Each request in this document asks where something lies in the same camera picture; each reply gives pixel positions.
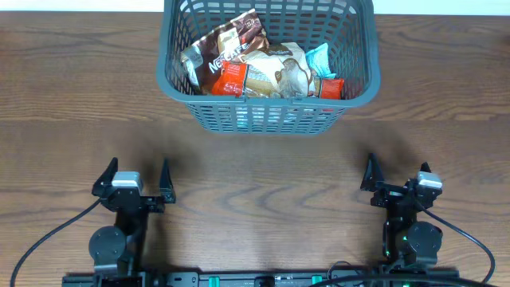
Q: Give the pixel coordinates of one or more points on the beige brown snack bag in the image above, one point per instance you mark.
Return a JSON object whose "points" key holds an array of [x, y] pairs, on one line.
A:
{"points": [[278, 71]]}

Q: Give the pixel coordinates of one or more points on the grey plastic basket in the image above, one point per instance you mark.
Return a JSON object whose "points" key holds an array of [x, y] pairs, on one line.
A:
{"points": [[348, 27]]}

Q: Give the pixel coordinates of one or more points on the teal snack packet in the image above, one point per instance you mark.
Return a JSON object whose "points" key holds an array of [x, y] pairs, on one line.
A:
{"points": [[318, 61]]}

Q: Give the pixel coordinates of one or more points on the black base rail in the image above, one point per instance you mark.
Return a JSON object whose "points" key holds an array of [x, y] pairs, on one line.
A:
{"points": [[193, 279]]}

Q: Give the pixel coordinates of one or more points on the orange pasta package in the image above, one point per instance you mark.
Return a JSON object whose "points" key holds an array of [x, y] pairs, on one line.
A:
{"points": [[231, 83]]}

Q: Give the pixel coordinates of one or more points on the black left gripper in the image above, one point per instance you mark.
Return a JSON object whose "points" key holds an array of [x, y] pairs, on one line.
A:
{"points": [[149, 201]]}

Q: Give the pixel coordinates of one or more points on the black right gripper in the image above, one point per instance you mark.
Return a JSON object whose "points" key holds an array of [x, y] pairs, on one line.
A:
{"points": [[391, 198]]}

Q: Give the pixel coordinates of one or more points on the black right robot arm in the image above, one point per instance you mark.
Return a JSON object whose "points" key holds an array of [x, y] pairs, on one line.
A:
{"points": [[407, 241]]}

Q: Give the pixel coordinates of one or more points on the white tissue multipack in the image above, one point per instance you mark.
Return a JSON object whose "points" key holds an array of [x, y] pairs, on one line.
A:
{"points": [[259, 116]]}

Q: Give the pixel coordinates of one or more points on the brown Nescafe Gold pouch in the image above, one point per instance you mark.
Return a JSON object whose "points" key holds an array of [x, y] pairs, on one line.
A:
{"points": [[203, 60]]}

